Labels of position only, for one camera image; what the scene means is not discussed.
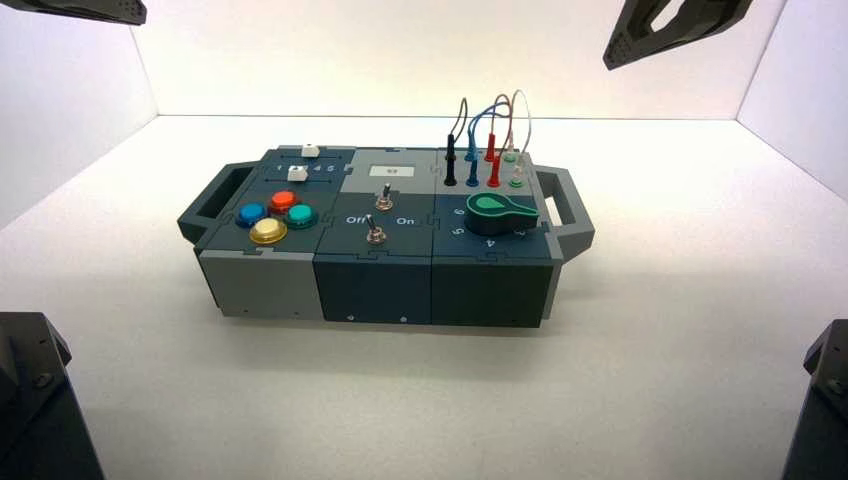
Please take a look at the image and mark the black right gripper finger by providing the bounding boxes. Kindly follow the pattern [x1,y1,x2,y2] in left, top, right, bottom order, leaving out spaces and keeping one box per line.
[603,0,755,72]

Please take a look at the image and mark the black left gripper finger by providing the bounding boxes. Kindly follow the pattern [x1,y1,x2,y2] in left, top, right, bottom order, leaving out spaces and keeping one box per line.
[0,0,148,27]

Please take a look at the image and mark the blue round push button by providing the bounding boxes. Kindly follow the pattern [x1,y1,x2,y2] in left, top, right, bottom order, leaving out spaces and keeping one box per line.
[235,202,269,229]

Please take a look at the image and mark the red round push button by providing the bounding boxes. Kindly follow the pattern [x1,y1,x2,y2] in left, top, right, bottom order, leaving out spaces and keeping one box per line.
[267,190,301,216]

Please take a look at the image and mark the yellow round push button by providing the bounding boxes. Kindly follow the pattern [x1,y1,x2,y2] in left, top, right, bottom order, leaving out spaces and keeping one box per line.
[248,217,289,247]

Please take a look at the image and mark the green round push button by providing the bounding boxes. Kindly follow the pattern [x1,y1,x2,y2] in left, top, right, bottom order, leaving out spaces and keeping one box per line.
[284,203,320,231]

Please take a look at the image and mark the green and black rotary knob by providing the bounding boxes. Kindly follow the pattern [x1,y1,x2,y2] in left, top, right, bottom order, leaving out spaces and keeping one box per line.
[465,193,541,238]

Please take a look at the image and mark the grey and slate control box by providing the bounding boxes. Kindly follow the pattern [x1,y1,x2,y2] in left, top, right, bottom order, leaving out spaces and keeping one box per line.
[176,144,596,329]

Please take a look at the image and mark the dark slate box handle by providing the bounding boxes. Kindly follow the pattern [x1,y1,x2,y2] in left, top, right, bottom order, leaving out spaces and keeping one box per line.
[176,161,261,245]

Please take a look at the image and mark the white banana plug jumper cable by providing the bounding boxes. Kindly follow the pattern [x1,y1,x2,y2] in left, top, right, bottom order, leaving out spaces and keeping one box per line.
[503,88,534,190]

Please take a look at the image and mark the grey box handle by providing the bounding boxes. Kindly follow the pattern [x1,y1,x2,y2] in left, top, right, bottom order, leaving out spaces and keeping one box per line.
[533,165,596,261]

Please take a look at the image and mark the red banana plug jumper cable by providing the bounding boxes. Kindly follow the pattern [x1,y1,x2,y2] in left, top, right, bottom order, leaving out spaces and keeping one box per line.
[482,92,513,189]

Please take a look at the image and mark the blue banana plug jumper cable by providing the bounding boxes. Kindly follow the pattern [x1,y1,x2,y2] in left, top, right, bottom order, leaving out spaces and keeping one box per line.
[463,102,511,189]

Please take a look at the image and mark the black banana plug jumper cable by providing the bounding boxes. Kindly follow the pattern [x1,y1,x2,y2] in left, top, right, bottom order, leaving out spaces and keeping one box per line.
[442,97,470,188]

